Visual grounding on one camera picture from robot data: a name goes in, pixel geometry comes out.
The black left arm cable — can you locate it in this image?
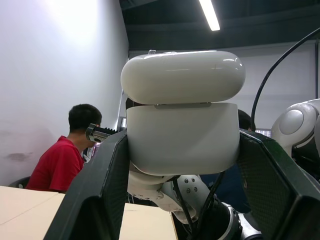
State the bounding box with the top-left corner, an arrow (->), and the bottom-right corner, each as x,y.
250,31 -> 320,131

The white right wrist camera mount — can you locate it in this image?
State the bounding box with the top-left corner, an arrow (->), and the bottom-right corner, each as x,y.
127,161 -> 210,225

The silver robot body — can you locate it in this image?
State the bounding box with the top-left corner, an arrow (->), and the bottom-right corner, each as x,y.
270,98 -> 320,182

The person in dark blue shirt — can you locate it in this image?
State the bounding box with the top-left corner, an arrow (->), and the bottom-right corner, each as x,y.
199,109 -> 254,214

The person in red shirt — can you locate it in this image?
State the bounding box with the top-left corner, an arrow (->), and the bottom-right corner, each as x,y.
24,103 -> 103,195

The white earbuds charging case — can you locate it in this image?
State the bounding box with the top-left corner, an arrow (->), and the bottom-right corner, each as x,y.
120,49 -> 247,176

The black chair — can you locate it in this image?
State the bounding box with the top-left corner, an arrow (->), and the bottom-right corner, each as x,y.
8,175 -> 32,189

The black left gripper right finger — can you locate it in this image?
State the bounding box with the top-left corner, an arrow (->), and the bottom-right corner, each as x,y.
235,129 -> 320,240

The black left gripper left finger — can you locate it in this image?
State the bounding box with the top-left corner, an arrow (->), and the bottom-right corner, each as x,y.
42,129 -> 130,240

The computer monitor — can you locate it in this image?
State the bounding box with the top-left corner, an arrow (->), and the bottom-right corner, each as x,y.
254,128 -> 272,138

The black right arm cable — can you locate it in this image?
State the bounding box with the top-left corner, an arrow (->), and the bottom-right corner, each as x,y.
171,171 -> 226,240

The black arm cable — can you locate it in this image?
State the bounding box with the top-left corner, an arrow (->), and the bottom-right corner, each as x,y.
250,31 -> 320,131
171,171 -> 226,240

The long ceiling light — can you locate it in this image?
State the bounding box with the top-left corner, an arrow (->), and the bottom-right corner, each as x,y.
198,0 -> 221,32

